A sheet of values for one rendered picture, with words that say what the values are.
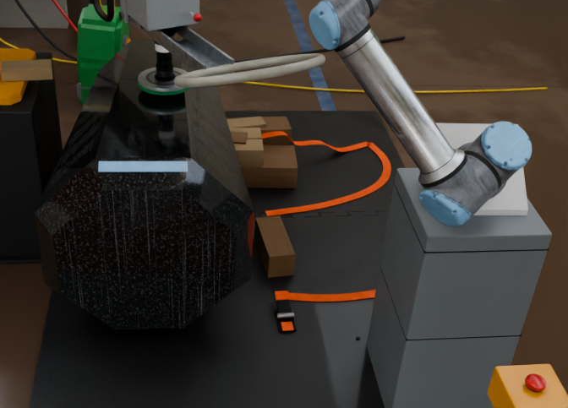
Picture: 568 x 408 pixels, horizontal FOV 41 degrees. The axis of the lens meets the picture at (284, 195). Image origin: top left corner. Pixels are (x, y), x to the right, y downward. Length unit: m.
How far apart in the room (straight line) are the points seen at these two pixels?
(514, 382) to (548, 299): 2.04
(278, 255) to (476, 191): 1.34
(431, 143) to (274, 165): 1.90
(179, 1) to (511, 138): 1.34
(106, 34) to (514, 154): 2.94
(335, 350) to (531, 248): 0.98
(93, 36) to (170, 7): 1.77
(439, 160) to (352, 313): 1.26
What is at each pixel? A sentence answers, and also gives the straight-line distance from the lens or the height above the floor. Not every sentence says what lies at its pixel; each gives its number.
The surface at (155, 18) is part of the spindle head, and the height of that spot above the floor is 1.16.
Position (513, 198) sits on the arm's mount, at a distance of 2.49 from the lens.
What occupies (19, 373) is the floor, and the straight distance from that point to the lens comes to 3.06.
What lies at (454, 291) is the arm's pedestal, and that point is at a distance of 2.47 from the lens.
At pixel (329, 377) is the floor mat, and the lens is 2.97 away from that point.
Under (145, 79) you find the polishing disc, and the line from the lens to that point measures 3.09.
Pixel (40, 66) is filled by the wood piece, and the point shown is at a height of 0.83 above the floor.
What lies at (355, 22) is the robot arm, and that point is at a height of 1.47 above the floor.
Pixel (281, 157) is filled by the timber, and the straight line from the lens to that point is 3.99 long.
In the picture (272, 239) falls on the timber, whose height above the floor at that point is 0.13.
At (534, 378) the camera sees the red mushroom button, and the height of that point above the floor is 1.10.
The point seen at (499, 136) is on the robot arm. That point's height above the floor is 1.17.
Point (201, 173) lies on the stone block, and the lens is 2.68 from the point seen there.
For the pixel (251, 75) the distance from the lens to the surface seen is 2.21.
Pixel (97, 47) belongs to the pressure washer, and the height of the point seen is 0.39.
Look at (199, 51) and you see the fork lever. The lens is 2.86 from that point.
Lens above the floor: 2.17
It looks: 33 degrees down
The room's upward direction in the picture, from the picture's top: 4 degrees clockwise
